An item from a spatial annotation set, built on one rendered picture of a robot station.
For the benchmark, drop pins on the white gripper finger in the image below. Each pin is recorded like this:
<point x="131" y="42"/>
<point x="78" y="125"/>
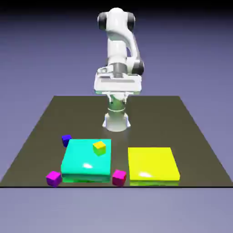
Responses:
<point x="125" y="98"/>
<point x="110" y="98"/>

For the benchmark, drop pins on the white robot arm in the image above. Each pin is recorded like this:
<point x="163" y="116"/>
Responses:
<point x="116" y="36"/>

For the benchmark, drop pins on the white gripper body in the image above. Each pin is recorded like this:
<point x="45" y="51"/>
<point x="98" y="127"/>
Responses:
<point x="117" y="84"/>

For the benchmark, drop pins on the small magenta cube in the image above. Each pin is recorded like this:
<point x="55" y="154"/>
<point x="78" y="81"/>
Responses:
<point x="119" y="178"/>

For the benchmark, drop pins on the large yellow box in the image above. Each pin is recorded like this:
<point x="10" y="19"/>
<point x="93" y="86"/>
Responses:
<point x="152" y="164"/>

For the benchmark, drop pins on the large cyan box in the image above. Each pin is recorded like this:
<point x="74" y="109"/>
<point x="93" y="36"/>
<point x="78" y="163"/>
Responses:
<point x="87" y="160"/>

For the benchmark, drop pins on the small yellow cube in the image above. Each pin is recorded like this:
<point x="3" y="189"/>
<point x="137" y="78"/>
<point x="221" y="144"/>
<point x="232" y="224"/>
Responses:
<point x="99" y="148"/>

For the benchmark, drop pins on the small blue cube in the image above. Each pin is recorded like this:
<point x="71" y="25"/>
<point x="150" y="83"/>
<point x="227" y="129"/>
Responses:
<point x="65" y="139"/>

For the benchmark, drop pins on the small purple cube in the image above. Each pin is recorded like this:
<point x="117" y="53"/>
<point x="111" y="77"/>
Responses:
<point x="53" y="178"/>

